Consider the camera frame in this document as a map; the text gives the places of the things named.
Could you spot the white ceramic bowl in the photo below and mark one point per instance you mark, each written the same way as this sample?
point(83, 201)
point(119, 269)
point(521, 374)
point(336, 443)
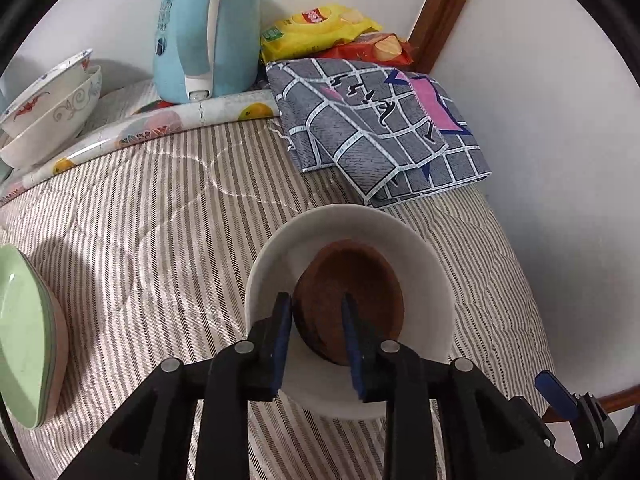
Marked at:
point(314, 383)

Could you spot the yellow chips bag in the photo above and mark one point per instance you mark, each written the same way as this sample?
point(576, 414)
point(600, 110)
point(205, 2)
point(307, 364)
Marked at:
point(313, 31)

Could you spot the blue patterned white bowl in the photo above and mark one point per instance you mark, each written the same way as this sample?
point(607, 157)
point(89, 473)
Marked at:
point(45, 92)

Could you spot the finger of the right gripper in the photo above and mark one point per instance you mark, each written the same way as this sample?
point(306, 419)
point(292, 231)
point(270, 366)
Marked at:
point(562, 405)

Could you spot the red snack bag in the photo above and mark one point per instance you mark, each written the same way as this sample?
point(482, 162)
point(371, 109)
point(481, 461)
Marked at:
point(384, 48)

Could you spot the grey checked cloth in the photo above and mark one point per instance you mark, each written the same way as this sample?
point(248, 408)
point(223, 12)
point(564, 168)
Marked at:
point(393, 135)

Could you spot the fruit print rolled mat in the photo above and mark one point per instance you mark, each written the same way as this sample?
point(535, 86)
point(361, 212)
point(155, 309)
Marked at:
point(141, 128)

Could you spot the brown small bowl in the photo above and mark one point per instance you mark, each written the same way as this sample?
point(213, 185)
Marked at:
point(345, 268)

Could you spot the large white bowl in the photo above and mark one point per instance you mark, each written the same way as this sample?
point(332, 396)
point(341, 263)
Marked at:
point(47, 135)

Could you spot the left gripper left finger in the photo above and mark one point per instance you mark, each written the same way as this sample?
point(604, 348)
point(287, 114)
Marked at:
point(203, 405)

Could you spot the brown wooden door frame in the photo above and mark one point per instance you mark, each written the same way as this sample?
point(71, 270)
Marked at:
point(431, 31)

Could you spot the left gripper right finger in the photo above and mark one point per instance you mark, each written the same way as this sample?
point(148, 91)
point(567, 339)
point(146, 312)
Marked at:
point(450, 413)

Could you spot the striped quilted table cover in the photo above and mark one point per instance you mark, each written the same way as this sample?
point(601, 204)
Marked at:
point(148, 250)

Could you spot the light blue electric kettle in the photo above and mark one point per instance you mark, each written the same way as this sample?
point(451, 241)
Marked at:
point(205, 48)

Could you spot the green square plate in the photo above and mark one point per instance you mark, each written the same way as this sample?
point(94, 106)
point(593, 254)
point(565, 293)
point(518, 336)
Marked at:
point(25, 339)

